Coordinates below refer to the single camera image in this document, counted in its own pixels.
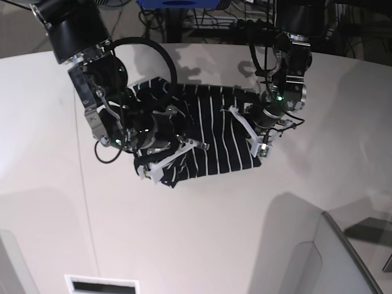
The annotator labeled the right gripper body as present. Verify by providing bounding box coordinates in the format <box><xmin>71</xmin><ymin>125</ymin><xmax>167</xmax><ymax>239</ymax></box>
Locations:
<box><xmin>128</xmin><ymin>107</ymin><xmax>187</xmax><ymax>156</ymax></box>

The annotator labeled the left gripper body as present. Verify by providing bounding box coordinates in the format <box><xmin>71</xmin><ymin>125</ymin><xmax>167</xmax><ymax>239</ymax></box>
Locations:
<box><xmin>249</xmin><ymin>104</ymin><xmax>284</xmax><ymax>135</ymax></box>

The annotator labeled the navy white striped t-shirt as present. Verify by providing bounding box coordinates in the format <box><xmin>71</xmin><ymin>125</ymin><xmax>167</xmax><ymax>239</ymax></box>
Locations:
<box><xmin>134</xmin><ymin>84</ymin><xmax>261</xmax><ymax>187</ymax></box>

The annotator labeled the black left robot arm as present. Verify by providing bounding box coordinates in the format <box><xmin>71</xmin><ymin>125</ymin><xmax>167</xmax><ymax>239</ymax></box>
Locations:
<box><xmin>247</xmin><ymin>1</ymin><xmax>325</xmax><ymax>134</ymax></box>

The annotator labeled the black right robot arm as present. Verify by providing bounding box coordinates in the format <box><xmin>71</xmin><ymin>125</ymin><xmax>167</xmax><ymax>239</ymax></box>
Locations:
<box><xmin>30</xmin><ymin>1</ymin><xmax>179</xmax><ymax>165</ymax></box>

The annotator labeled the black power strip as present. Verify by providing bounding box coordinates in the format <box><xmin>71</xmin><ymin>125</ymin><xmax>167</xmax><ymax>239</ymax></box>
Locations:
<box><xmin>183</xmin><ymin>17</ymin><xmax>276</xmax><ymax>32</ymax></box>

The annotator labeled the blue box on stand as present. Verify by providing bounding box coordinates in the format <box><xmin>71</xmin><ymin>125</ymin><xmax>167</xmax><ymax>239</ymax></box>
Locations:
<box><xmin>136</xmin><ymin>0</ymin><xmax>220</xmax><ymax>9</ymax></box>

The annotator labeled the grey monitor edge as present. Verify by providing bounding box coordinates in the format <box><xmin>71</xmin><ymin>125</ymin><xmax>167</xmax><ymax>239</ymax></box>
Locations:
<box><xmin>314</xmin><ymin>212</ymin><xmax>391</xmax><ymax>293</ymax></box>

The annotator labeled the black table leg post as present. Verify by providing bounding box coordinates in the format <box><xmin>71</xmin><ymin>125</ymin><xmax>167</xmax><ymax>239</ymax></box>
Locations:
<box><xmin>163</xmin><ymin>9</ymin><xmax>187</xmax><ymax>43</ymax></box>

